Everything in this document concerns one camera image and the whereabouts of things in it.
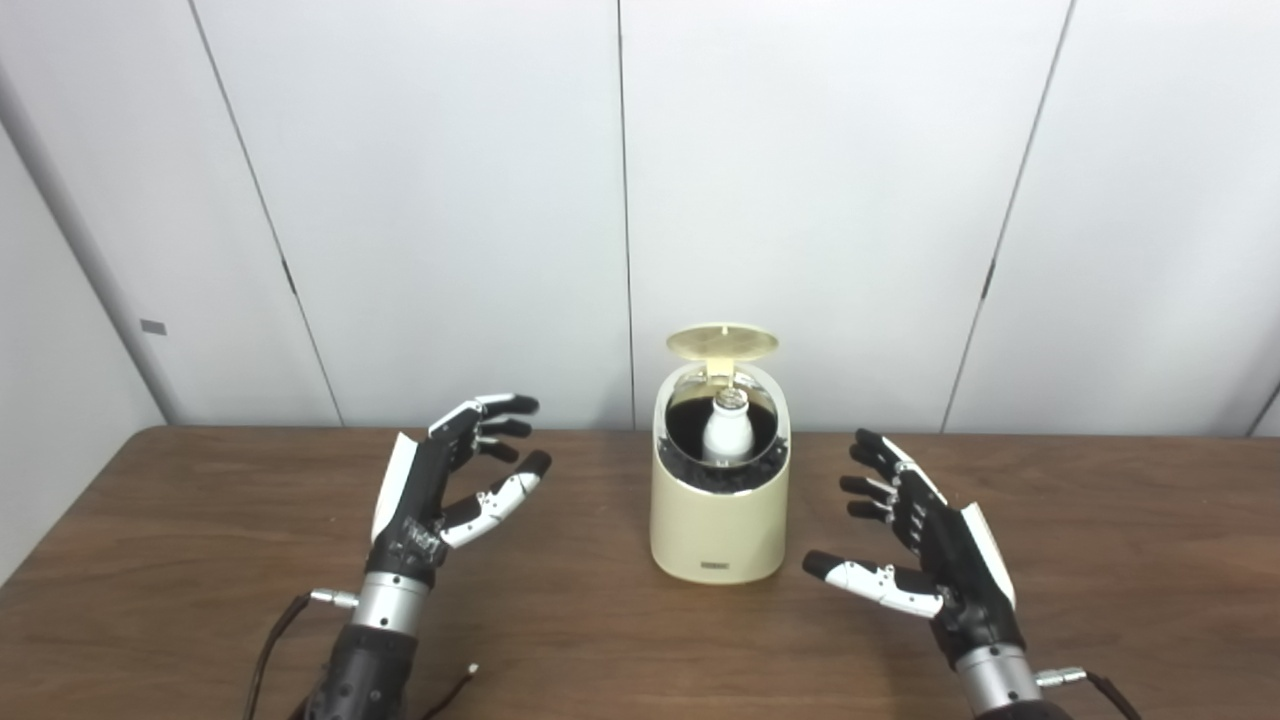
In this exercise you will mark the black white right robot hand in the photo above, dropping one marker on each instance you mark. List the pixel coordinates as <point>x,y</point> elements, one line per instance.
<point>965,580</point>

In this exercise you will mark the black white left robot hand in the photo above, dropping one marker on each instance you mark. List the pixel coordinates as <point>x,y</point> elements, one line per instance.
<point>415,500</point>

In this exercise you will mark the cream-colored lidded bin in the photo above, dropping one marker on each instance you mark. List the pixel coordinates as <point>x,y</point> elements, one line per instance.
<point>715,530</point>

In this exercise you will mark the small white plastic bottle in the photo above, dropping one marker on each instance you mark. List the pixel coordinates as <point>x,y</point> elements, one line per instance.
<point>727,435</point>

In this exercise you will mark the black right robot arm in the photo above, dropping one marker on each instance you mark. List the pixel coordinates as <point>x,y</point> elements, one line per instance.
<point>1000,685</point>

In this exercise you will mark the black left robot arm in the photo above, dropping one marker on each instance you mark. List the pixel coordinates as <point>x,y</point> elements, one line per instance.
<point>370,660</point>

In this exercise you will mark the black wall panel hinge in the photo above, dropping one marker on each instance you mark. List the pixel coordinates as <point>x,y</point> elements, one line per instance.
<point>289,278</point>

